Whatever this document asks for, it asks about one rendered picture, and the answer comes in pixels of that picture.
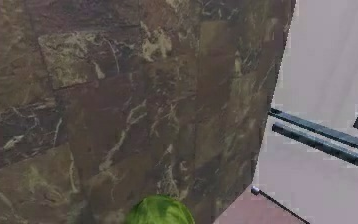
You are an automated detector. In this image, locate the green lettuce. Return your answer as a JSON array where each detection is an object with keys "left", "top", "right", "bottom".
[{"left": 124, "top": 194, "right": 196, "bottom": 224}]

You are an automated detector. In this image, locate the brown marble table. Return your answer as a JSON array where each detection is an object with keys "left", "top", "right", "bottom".
[{"left": 0, "top": 0, "right": 297, "bottom": 224}]

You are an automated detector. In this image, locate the thin black rod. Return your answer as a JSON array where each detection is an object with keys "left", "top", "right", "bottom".
[{"left": 250, "top": 185, "right": 312, "bottom": 224}]

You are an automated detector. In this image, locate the dark grey metal bar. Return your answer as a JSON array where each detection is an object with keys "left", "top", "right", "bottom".
[
  {"left": 267, "top": 107, "right": 358, "bottom": 154},
  {"left": 271, "top": 121, "right": 358, "bottom": 172}
]

